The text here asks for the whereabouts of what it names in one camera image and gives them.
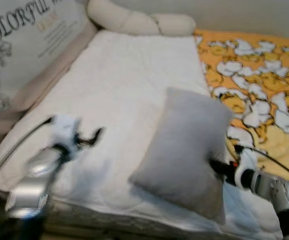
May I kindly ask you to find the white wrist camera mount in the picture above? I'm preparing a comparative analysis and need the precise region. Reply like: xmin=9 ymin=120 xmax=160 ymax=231
xmin=236 ymin=147 xmax=259 ymax=176
xmin=48 ymin=115 xmax=83 ymax=150

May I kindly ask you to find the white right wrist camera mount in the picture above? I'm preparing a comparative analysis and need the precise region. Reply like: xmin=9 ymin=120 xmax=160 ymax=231
xmin=236 ymin=147 xmax=259 ymax=176

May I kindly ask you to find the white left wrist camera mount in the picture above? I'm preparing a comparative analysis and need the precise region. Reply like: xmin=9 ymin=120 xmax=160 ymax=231
xmin=48 ymin=115 xmax=83 ymax=150

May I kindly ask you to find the grey pillow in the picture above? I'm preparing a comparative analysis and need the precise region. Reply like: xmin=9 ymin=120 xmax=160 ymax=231
xmin=128 ymin=87 xmax=234 ymax=225

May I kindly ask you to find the long beige bolster pillow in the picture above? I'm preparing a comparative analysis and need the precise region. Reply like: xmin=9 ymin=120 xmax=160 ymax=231
xmin=86 ymin=0 xmax=197 ymax=37

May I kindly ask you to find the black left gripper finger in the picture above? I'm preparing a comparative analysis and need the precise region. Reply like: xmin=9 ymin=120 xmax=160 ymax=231
xmin=84 ymin=127 xmax=105 ymax=147

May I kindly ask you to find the yellow cartoon egg blanket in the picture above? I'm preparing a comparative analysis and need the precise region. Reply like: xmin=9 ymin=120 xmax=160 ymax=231
xmin=193 ymin=29 xmax=289 ymax=185

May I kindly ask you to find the white quilted mattress cover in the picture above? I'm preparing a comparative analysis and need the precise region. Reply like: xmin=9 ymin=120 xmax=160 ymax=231
xmin=0 ymin=29 xmax=285 ymax=236

